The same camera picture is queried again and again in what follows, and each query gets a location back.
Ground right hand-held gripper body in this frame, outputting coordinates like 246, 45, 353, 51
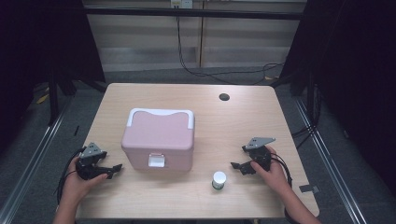
242, 136, 276, 172

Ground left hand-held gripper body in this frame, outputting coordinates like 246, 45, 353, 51
76, 142, 107, 181

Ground white bottle with green label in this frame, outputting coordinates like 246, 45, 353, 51
211, 171, 228, 190

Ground pink storage box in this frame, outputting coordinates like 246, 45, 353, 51
120, 107, 196, 173

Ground person's right hand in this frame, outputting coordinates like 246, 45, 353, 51
249, 146, 291, 196

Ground person's left hand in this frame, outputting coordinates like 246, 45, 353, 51
61, 155, 108, 204

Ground black metal stand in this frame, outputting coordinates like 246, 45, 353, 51
47, 71, 61, 127

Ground yellow floor scrap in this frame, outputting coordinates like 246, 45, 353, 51
35, 92, 50, 105

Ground dark curtain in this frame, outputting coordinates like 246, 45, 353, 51
278, 0, 396, 189
0, 0, 106, 153

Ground black horizontal bar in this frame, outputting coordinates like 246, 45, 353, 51
83, 7, 305, 21

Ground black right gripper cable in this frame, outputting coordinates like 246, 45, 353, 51
269, 152, 293, 189

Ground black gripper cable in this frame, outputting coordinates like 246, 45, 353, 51
55, 146, 87, 204
269, 152, 293, 189

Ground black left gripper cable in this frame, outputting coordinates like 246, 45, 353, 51
55, 146, 87, 204

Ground black floor cables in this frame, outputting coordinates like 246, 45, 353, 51
290, 83, 322, 149

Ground metal floor rail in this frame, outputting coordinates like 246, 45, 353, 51
293, 97, 369, 224
0, 96, 75, 224

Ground black wall cable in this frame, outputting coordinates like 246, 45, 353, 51
176, 15, 285, 86

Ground white wall outlet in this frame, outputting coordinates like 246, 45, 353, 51
170, 0, 194, 9

